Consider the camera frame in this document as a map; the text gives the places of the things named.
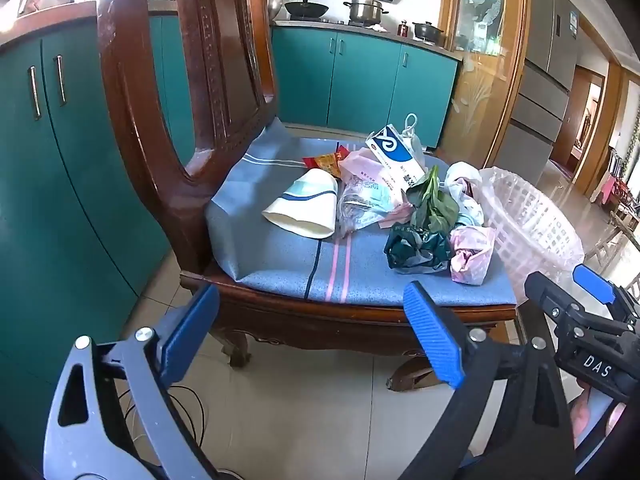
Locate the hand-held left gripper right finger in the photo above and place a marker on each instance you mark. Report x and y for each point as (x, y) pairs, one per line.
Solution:
(435, 335)

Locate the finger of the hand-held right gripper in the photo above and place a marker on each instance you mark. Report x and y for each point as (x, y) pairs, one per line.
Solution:
(545, 290)
(592, 282)

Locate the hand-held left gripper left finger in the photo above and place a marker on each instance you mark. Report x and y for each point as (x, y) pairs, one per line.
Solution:
(192, 330)

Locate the white plastic basket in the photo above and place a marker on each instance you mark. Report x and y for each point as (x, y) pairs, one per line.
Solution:
(530, 230)

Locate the pink paper bag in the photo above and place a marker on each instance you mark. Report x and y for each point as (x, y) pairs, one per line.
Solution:
(470, 255)

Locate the dark green plastic bag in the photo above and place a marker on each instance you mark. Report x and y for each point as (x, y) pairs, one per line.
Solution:
(417, 250)

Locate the green vegetable leaf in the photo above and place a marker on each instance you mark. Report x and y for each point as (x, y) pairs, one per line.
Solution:
(432, 207)

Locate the white plastic bag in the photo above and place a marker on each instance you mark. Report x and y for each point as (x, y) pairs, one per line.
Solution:
(457, 175)

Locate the clear plastic wrapper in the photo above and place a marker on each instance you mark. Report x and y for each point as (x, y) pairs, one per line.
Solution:
(352, 215)

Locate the white paper cup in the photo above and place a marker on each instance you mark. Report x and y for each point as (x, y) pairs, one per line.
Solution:
(305, 205)

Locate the white medicine box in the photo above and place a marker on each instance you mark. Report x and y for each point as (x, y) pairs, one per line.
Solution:
(395, 157)

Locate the pink plastic bag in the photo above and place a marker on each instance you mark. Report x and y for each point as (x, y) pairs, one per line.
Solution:
(362, 162)

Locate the knotted clear plastic bag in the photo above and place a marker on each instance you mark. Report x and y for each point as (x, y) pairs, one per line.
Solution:
(413, 137)

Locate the red snack wrapper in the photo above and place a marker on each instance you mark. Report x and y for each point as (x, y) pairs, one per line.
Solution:
(325, 162)

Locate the person's right hand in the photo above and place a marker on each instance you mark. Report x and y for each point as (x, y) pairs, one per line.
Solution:
(587, 415)

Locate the wooden table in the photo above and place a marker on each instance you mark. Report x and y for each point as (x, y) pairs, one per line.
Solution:
(624, 222)

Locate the pink cloth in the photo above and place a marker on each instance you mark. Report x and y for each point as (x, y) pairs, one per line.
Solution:
(608, 189)

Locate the blue striped seat cushion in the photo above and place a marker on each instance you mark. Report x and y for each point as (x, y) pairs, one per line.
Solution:
(300, 260)

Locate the green hanging garland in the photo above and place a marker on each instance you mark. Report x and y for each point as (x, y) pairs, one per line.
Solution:
(631, 145)

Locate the teal kitchen cabinet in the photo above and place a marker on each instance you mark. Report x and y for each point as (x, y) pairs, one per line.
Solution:
(360, 85)
(75, 185)

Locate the carved wooden chair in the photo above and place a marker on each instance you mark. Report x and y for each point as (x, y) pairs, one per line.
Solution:
(150, 135)

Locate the wooden framed glass door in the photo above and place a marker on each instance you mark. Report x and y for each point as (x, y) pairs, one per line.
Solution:
(480, 85)

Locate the grey refrigerator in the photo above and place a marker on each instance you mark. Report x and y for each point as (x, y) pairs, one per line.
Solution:
(542, 60)

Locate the black casserole pot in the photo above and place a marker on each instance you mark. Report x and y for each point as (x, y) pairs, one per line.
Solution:
(427, 31)

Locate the small red bottle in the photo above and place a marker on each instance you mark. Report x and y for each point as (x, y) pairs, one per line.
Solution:
(403, 28)

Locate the white rag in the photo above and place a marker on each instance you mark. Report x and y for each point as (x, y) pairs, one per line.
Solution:
(377, 26)

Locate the black gas stove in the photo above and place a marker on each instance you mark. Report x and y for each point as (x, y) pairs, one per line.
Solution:
(335, 21)

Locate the steel cooking pot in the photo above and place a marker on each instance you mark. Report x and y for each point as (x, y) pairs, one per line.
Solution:
(366, 10)

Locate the steel pot lid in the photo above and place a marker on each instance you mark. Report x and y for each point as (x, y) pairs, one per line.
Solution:
(274, 5)

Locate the black wok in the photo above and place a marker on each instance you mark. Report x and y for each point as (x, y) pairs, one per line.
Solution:
(306, 9)

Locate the wooden door frame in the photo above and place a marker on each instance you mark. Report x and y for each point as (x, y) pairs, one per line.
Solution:
(597, 125)

